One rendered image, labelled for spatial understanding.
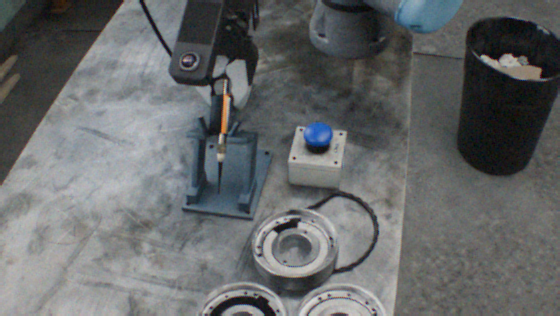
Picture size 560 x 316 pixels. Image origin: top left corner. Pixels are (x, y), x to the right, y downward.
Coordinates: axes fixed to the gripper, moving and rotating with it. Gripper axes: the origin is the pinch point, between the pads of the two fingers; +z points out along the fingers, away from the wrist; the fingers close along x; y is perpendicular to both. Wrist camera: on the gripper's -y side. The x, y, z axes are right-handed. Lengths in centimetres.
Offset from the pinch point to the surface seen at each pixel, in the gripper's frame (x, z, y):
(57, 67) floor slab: 118, 92, 116
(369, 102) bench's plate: -17.6, 11.9, 17.7
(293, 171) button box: -9.2, 9.2, -1.6
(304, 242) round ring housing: -12.7, 10.4, -12.2
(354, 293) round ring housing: -20.0, 9.0, -19.6
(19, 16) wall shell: 152, 84, 142
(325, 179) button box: -13.5, 10.1, -1.5
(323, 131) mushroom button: -12.7, 4.5, 1.9
